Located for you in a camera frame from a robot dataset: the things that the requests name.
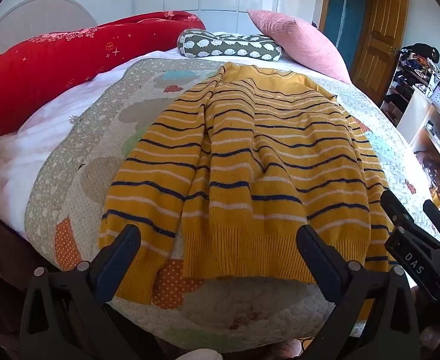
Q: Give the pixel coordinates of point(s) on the white bed headboard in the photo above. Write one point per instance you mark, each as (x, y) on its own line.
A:
(29, 18)

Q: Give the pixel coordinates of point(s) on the green hedgehog print pillow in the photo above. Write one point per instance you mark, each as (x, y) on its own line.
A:
(235, 47)

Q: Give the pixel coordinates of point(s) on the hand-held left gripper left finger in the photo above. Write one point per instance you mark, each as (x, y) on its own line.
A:
(119, 255)

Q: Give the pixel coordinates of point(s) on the white table clock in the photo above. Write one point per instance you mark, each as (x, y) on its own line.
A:
(438, 96)

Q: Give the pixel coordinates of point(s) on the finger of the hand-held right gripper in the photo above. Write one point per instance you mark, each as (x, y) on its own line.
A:
(394, 208)
(437, 217)

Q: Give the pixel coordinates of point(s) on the patchwork dotted quilt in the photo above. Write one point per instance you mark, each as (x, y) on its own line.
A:
(92, 135)

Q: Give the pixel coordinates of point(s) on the blue glass wooden door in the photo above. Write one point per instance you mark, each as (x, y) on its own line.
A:
(345, 15)

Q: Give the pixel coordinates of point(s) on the yellow striped knit sweater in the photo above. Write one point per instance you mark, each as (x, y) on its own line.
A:
(257, 165)

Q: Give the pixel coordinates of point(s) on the white cabinet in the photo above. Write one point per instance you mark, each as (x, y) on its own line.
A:
(422, 123)

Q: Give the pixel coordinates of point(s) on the cluttered shelf rack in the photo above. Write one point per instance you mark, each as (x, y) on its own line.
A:
(411, 75)

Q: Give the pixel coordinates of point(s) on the brown wooden door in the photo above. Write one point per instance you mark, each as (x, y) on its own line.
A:
(379, 37)

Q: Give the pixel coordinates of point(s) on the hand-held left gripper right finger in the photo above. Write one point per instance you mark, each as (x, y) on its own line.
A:
(315, 253)

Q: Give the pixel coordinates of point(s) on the red floral bolster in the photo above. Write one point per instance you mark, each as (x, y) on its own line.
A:
(55, 67)

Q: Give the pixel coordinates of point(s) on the pink ribbed pillow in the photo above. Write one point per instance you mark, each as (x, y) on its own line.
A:
(302, 41)

